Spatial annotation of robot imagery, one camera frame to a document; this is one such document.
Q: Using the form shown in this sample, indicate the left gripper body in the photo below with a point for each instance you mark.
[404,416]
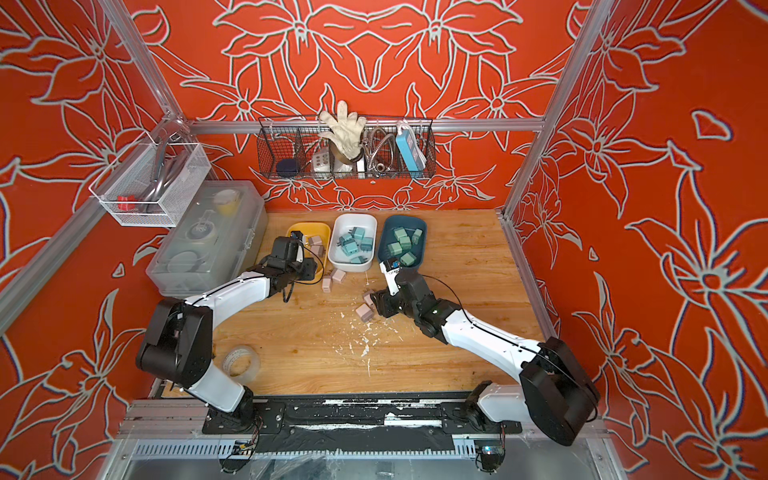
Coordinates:
[301,271]

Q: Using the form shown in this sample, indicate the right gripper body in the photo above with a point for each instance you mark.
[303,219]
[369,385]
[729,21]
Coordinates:
[397,305]

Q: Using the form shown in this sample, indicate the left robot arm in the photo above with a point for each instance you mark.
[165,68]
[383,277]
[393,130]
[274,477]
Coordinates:
[177,345]

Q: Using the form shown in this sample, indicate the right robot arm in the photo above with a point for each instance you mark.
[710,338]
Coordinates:
[556,394]

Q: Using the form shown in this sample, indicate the yellow storage box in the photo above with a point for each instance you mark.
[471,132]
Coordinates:
[308,229]

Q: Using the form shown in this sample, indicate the white storage box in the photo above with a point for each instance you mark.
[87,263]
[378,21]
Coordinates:
[341,232]

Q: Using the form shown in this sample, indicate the dark teal storage box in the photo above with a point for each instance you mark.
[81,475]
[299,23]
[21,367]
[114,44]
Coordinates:
[410,224]

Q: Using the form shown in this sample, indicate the light blue box in basket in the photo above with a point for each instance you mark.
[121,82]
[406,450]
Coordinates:
[412,155]

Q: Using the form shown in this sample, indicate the clear plastic lidded container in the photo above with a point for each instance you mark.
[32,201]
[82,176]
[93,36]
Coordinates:
[217,238]

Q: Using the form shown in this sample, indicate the clear tape roll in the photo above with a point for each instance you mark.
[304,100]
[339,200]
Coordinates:
[242,364]

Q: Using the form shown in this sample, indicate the white socket cube in basket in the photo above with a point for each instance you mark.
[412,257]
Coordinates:
[321,163]

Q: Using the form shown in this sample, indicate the cream rubber glove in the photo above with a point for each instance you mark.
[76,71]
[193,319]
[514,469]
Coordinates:
[344,130]

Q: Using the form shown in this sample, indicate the red object in basket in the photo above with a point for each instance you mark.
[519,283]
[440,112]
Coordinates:
[127,203]

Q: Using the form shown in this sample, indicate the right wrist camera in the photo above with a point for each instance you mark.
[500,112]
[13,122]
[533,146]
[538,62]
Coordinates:
[391,268]

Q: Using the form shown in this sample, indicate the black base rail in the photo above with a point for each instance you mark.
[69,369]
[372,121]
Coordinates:
[445,412]

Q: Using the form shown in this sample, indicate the black wire wall basket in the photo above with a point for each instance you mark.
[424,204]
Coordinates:
[333,148]

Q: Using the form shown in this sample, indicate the white wire basket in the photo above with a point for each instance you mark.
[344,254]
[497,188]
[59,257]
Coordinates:
[163,175]

